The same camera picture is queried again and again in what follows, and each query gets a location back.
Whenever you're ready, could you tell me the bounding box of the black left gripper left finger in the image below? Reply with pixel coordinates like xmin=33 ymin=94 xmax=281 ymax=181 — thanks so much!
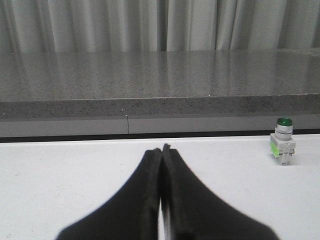
xmin=57 ymin=148 xmax=162 ymax=240

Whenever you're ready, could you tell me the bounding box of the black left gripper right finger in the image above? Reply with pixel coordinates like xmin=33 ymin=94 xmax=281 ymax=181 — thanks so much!
xmin=160 ymin=144 xmax=278 ymax=240

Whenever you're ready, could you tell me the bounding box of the grey stone countertop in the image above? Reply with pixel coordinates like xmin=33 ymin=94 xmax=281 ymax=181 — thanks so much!
xmin=0 ymin=48 xmax=320 ymax=138

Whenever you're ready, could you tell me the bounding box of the grey curtain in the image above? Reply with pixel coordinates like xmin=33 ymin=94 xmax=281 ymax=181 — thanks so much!
xmin=0 ymin=0 xmax=320 ymax=54

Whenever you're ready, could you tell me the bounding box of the green pushbutton switch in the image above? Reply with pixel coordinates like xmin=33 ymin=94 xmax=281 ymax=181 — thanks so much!
xmin=269 ymin=117 xmax=296 ymax=165

